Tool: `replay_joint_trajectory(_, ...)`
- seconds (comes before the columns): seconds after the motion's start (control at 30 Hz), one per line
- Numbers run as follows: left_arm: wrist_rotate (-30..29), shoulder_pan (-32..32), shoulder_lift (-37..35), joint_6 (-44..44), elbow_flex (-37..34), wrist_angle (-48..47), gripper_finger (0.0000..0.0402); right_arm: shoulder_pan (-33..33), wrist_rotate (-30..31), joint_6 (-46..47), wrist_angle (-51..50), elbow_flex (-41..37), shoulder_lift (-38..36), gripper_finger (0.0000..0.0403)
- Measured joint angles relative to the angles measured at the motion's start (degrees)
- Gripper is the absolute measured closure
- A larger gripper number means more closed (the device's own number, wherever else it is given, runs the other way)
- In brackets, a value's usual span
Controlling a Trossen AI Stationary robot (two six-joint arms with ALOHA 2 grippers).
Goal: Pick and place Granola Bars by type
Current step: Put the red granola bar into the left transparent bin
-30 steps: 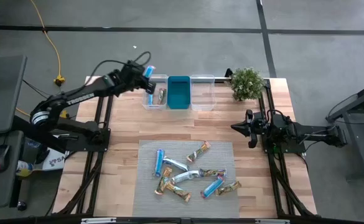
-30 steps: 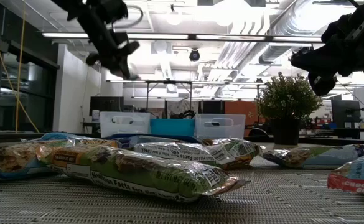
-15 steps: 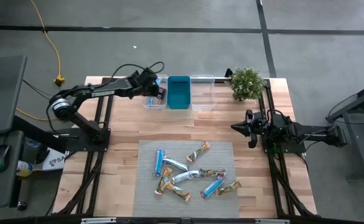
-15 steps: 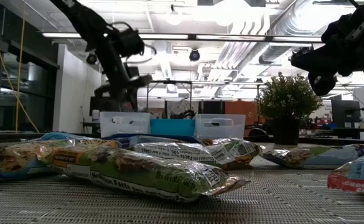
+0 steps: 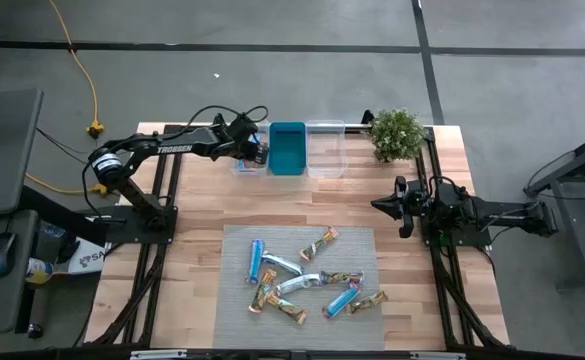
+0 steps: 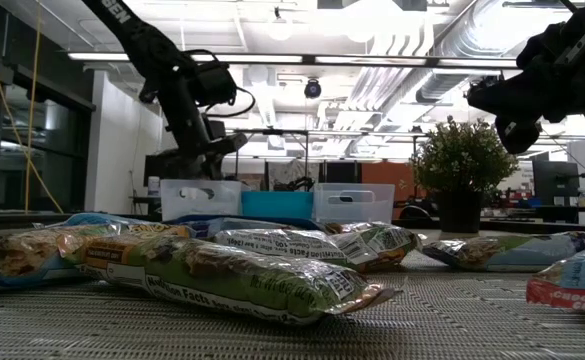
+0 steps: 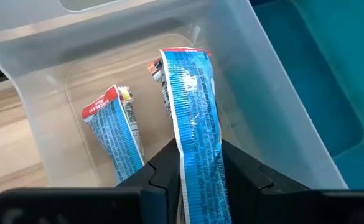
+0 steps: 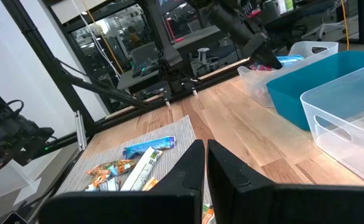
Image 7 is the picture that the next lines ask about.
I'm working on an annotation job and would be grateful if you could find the clear plastic bin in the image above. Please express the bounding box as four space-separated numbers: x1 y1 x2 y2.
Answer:
0 0 349 190

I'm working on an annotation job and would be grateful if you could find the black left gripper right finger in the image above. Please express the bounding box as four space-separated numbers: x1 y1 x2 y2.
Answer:
221 138 364 224

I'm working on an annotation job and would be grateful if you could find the blue red Chewy granola bar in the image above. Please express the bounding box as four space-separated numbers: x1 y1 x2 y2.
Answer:
81 84 146 184
147 47 232 224

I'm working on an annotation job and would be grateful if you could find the teal plastic bin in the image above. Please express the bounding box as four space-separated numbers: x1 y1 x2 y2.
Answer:
250 0 364 190

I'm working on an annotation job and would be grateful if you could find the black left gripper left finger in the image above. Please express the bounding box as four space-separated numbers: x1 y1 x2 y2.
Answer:
0 138 182 224

